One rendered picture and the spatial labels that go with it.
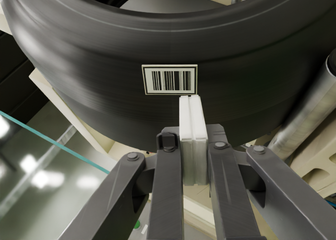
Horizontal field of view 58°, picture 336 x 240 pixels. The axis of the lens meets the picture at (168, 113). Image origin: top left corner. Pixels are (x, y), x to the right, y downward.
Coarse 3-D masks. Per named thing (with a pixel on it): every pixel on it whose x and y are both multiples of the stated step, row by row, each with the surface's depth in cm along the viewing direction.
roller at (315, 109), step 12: (324, 72) 35; (312, 84) 39; (324, 84) 36; (312, 96) 39; (324, 96) 38; (300, 108) 43; (312, 108) 41; (324, 108) 40; (288, 120) 49; (300, 120) 45; (312, 120) 43; (288, 132) 50; (300, 132) 48; (276, 144) 56; (288, 144) 53; (288, 156) 60
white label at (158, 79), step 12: (144, 72) 33; (156, 72) 33; (168, 72) 33; (180, 72) 33; (192, 72) 33; (144, 84) 34; (156, 84) 34; (168, 84) 34; (180, 84) 34; (192, 84) 34
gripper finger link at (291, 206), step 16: (256, 160) 14; (272, 160) 14; (272, 176) 13; (288, 176) 13; (256, 192) 15; (272, 192) 13; (288, 192) 12; (304, 192) 12; (256, 208) 14; (272, 208) 13; (288, 208) 12; (304, 208) 11; (320, 208) 11; (272, 224) 13; (288, 224) 12; (304, 224) 11; (320, 224) 10
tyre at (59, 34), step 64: (0, 0) 44; (64, 0) 37; (256, 0) 35; (320, 0) 35; (64, 64) 38; (128, 64) 35; (192, 64) 34; (256, 64) 34; (320, 64) 38; (128, 128) 45; (256, 128) 47
